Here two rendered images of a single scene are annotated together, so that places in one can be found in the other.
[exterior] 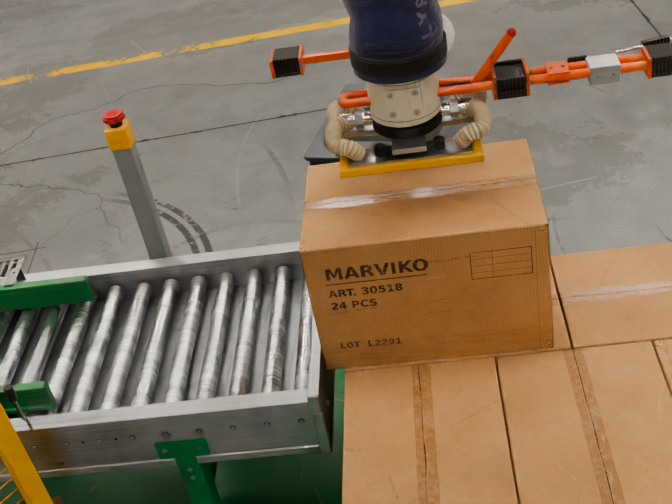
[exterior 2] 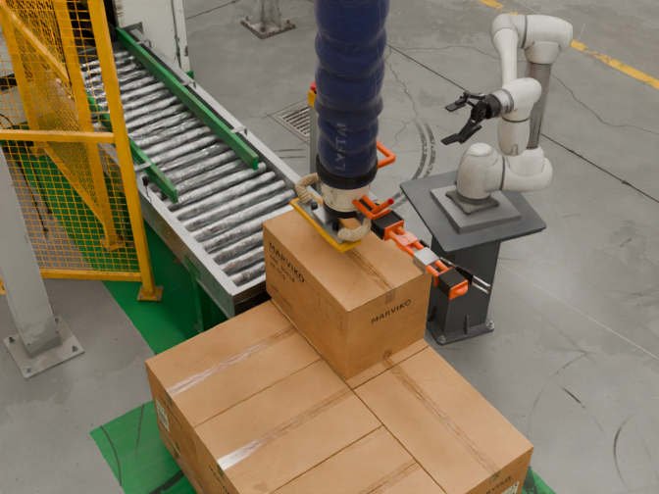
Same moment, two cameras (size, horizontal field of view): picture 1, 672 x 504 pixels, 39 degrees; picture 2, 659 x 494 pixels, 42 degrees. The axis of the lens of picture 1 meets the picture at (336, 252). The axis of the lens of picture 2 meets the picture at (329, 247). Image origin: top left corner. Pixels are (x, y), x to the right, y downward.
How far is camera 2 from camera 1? 2.23 m
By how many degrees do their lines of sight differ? 36
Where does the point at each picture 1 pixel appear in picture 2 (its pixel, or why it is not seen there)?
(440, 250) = (308, 278)
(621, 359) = (356, 416)
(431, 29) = (344, 167)
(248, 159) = not seen: hidden behind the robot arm
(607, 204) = (630, 378)
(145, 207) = (314, 144)
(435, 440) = (243, 360)
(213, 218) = not seen: hidden behind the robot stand
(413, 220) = (316, 254)
